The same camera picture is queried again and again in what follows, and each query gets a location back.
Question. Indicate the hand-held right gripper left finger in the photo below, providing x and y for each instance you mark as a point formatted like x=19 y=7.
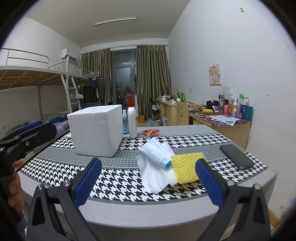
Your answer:
x=89 y=178

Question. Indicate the brown curtain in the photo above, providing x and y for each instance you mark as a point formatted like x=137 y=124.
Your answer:
x=94 y=64
x=152 y=76

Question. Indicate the white air conditioner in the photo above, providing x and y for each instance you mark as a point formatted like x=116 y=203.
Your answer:
x=69 y=53

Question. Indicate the cartoon wall poster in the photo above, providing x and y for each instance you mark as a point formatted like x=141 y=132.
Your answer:
x=215 y=74

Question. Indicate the person's left hand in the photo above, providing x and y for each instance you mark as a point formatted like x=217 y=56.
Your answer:
x=16 y=190

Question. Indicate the white wall socket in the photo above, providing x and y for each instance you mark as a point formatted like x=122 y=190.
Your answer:
x=226 y=89

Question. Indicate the row of toiletry bottles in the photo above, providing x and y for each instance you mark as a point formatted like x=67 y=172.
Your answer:
x=242 y=112

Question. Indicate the clear spray bottle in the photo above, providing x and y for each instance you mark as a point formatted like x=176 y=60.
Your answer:
x=125 y=125

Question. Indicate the white metal bunk bed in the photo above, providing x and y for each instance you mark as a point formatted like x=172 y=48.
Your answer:
x=81 y=80
x=27 y=76

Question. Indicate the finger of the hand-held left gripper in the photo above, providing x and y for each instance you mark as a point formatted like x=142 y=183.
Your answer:
x=39 y=134

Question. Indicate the black folding chair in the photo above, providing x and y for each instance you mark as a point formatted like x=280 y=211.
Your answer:
x=153 y=107

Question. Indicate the yellow tube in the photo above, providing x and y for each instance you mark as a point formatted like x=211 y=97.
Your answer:
x=207 y=110

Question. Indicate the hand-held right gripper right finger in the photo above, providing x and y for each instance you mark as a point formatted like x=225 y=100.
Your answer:
x=209 y=183

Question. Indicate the white paper sheet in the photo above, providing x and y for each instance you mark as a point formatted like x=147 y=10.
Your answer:
x=225 y=119

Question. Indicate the houndstooth tablecloth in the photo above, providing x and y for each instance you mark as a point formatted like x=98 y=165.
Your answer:
x=124 y=185

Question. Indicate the ceiling tube light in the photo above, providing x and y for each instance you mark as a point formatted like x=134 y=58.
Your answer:
x=115 y=21

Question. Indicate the white pump bottle red cap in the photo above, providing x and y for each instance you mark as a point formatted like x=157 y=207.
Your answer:
x=132 y=120

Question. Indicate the white foam box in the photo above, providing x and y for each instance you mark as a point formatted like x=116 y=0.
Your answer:
x=92 y=132

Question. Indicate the blue face mask pack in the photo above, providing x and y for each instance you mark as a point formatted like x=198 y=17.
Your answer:
x=155 y=150

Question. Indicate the yellow foam net sleeve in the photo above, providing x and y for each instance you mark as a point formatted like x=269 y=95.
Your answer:
x=185 y=166

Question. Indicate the white tissue paper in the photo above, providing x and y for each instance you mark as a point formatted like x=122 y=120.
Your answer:
x=150 y=176

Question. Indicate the brown cardboard box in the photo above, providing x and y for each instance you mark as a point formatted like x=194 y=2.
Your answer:
x=274 y=217

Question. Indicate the wooden desk with printed mat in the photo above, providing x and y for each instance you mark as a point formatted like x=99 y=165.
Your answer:
x=231 y=132

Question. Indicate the wooden desk with drawers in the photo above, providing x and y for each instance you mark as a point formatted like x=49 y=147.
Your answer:
x=171 y=115

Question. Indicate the white carton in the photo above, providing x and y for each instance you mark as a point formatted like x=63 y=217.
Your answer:
x=165 y=120

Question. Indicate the white clothes hanger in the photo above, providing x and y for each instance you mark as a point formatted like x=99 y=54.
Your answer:
x=78 y=95

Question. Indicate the glass balcony door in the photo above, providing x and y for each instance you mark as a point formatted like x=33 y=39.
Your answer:
x=122 y=76

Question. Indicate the red snack packet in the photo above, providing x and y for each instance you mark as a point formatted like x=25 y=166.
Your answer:
x=150 y=132

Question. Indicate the hanging dark clothes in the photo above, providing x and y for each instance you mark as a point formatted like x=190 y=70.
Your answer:
x=93 y=82

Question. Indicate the blue plaid quilt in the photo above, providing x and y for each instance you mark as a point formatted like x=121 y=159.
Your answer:
x=61 y=127

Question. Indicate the black smartphone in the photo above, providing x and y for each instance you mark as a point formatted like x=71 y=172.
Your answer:
x=235 y=156

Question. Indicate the wooden smiley chair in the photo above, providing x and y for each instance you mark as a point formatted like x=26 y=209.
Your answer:
x=182 y=113

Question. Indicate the blue clothes pile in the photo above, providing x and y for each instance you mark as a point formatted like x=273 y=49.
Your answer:
x=59 y=119

